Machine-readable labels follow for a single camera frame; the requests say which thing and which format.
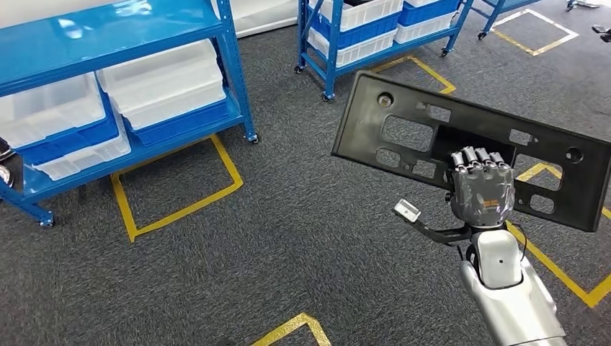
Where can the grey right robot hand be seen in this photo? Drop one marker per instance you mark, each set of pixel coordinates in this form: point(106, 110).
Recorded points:
point(482, 196)

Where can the black plastic plate frame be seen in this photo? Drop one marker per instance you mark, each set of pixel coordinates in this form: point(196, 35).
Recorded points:
point(358, 133)

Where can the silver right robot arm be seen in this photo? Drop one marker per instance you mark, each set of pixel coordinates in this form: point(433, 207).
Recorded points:
point(510, 305)

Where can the blue metal shelf rack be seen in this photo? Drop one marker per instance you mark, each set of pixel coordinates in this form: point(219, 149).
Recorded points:
point(71, 43)

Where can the white yellow floor tape square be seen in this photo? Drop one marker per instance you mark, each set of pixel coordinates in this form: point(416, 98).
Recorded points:
point(553, 44)

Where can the blue plastic bin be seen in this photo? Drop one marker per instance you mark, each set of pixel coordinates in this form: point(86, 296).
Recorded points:
point(362, 32)
point(71, 141)
point(429, 12)
point(181, 126)

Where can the blue wheeled metal rack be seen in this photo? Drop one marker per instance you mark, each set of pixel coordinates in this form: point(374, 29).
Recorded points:
point(506, 4)
point(329, 71)

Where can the translucent white plastic bin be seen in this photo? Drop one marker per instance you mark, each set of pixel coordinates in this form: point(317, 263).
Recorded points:
point(47, 110)

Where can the black camera bracket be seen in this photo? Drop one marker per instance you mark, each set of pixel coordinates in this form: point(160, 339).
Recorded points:
point(439, 234)

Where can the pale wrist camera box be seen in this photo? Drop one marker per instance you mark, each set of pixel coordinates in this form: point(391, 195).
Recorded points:
point(407, 210)

